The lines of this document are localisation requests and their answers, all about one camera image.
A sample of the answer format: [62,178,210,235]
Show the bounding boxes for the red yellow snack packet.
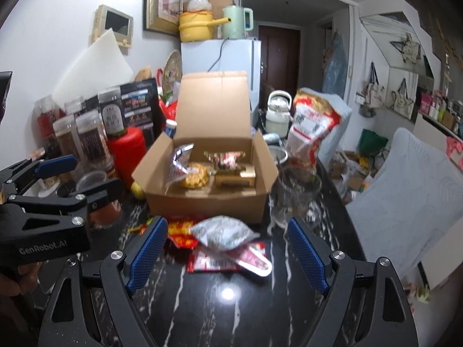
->
[168,220,198,249]

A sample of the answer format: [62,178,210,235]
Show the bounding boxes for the red candy packet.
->
[187,242,273,277]

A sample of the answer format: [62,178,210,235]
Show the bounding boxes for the silver white snack pouch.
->
[190,215,260,252]

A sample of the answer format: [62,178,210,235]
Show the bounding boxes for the round yellow snack pack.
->
[180,163,210,190]

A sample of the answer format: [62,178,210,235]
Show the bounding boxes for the purple silver snack packet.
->
[166,143,195,187]

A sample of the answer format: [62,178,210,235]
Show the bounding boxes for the small gold box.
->
[214,165,257,188]

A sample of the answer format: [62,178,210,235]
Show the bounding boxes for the dark green gold snack packet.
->
[203,151,246,171]

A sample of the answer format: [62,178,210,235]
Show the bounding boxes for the tall jar brown contents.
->
[53,115,86,165]

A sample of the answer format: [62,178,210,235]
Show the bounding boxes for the yellow-green pear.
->
[130,182,146,200]

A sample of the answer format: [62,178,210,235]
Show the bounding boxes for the tall jar dark contents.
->
[75,110,113,170]

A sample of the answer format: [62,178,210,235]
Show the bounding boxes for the clear glass cup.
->
[270,165,322,230]

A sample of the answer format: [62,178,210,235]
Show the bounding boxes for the tall jar red label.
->
[34,95,66,158]

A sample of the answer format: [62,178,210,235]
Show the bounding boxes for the red cylindrical canister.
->
[108,127,147,188]

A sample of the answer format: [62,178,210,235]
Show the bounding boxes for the white lid labelled bottle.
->
[97,86,126,139]

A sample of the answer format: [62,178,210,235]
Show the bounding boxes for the black printed pouch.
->
[120,78,166,149]

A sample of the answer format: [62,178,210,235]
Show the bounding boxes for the blue white tube bottle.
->
[164,119,177,139]

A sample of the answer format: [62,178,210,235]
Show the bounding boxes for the white foam board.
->
[52,29,133,108]

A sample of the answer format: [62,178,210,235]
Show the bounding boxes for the light blue chair cover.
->
[346,128,462,278]

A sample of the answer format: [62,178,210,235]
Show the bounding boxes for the white small kettle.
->
[264,90,293,139]

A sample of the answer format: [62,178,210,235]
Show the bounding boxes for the large cashew nut bag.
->
[285,89,342,172]

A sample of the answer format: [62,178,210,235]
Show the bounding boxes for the open cardboard box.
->
[133,71,278,225]

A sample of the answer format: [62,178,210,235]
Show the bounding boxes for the white mini fridge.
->
[181,38,261,112]

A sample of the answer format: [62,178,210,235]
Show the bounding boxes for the yellow pot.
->
[179,10,231,43]

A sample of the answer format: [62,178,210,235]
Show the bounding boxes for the framed picture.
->
[143,0,183,37]

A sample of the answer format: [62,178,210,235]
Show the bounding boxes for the light green electric kettle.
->
[222,5,254,39]

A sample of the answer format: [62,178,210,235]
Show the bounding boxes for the wall intercom panel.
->
[91,5,133,48]

